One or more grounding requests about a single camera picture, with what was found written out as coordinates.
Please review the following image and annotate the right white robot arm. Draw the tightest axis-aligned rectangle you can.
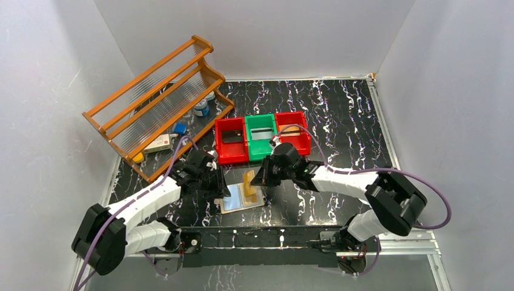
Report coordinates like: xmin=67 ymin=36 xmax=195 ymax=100
xmin=250 ymin=142 xmax=427 ymax=252

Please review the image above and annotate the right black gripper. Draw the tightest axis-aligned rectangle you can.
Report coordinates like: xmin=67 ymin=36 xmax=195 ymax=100
xmin=251 ymin=155 xmax=295 ymax=187

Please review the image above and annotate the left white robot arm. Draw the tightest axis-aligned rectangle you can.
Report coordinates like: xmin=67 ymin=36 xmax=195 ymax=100
xmin=71 ymin=149 xmax=230 ymax=275

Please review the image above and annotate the green plastic bin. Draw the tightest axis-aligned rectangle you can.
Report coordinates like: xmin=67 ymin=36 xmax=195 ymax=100
xmin=245 ymin=113 xmax=278 ymax=162

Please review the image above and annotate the silver card in bin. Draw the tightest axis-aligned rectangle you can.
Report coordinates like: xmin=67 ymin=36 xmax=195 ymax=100
xmin=250 ymin=127 xmax=274 ymax=141

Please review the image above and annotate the beige leather card holder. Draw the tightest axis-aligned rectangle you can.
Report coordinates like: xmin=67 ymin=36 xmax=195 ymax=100
xmin=214 ymin=183 xmax=264 ymax=214

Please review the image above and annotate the red plastic bin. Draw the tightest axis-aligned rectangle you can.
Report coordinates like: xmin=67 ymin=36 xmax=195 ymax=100
xmin=275 ymin=112 xmax=312 ymax=156
xmin=215 ymin=117 xmax=249 ymax=165

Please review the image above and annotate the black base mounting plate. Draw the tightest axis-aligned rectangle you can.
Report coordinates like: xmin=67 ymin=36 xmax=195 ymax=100
xmin=142 ymin=226 xmax=380 ymax=278

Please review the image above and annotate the left red plastic bin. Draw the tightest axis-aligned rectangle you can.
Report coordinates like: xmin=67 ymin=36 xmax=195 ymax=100
xmin=215 ymin=117 xmax=249 ymax=165

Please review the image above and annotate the small white red box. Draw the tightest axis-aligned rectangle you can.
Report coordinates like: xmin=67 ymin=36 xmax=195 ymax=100
xmin=142 ymin=133 xmax=179 ymax=154

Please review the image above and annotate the orange wooden shelf rack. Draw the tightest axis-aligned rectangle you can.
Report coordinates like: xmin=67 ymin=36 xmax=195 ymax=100
xmin=82 ymin=35 xmax=235 ymax=182

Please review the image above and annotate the small yellow object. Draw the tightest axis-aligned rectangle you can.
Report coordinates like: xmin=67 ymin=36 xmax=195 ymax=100
xmin=132 ymin=152 xmax=145 ymax=164

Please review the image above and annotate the black card in bin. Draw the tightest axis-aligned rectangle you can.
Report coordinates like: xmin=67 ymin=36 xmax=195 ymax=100
xmin=221 ymin=130 xmax=245 ymax=144

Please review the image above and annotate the gold card in bin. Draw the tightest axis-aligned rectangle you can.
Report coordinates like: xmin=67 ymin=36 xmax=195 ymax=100
xmin=279 ymin=124 xmax=302 ymax=137

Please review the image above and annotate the blue white round jar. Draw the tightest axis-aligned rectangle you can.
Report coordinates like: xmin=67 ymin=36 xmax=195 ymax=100
xmin=193 ymin=98 xmax=210 ymax=118

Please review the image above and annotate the small blue cube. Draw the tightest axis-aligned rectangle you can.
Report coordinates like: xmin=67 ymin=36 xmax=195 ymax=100
xmin=172 ymin=123 xmax=187 ymax=135

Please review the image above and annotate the right red plastic bin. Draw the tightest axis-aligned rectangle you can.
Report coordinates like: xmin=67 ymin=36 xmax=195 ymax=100
xmin=275 ymin=112 xmax=312 ymax=156

